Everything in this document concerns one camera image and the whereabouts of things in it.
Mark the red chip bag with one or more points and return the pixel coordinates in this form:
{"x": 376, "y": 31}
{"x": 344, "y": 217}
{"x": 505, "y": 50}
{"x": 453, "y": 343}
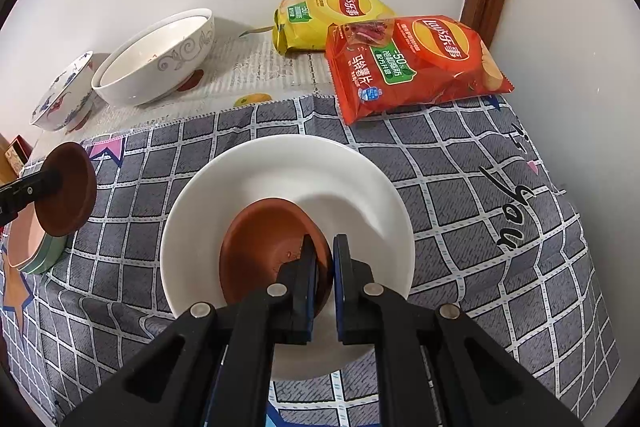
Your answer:
{"x": 425, "y": 67}

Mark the blue patterned footed bowl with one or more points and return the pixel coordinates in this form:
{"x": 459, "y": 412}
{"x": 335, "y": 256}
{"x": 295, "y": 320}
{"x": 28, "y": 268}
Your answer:
{"x": 65, "y": 97}

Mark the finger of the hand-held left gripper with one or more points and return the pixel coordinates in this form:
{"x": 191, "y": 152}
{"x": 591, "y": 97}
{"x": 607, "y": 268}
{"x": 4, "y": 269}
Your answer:
{"x": 35, "y": 189}

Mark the small patterned box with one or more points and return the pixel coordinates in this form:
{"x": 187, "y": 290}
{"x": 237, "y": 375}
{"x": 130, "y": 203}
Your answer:
{"x": 17, "y": 152}

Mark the yellow chip bag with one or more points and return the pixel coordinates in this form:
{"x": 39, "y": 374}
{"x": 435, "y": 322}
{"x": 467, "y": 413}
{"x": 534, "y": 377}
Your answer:
{"x": 320, "y": 19}

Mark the plain white bowl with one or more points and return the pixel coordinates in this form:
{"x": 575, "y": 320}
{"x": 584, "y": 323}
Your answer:
{"x": 280, "y": 177}

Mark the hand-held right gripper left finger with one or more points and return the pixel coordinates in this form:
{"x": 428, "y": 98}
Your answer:
{"x": 302, "y": 287}

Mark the green plate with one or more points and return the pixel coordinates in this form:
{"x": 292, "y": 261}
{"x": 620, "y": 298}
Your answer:
{"x": 52, "y": 257}

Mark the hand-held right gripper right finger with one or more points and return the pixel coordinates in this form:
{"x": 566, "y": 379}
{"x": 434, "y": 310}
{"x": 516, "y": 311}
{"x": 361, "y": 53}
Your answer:
{"x": 340, "y": 287}

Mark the small brown bowl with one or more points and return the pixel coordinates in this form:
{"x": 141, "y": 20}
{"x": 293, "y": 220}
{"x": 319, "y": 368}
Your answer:
{"x": 75, "y": 202}
{"x": 260, "y": 247}

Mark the pink plate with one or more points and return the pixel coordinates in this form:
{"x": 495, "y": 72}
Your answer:
{"x": 25, "y": 239}

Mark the white bowl with printed inside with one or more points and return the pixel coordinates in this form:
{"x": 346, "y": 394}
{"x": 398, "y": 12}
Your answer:
{"x": 150, "y": 54}

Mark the grey checked tablecloth with stars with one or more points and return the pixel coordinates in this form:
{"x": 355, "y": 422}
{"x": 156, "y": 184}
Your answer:
{"x": 475, "y": 207}

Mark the large white scroll-patterned bowl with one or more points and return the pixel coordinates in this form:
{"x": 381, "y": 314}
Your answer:
{"x": 172, "y": 77}

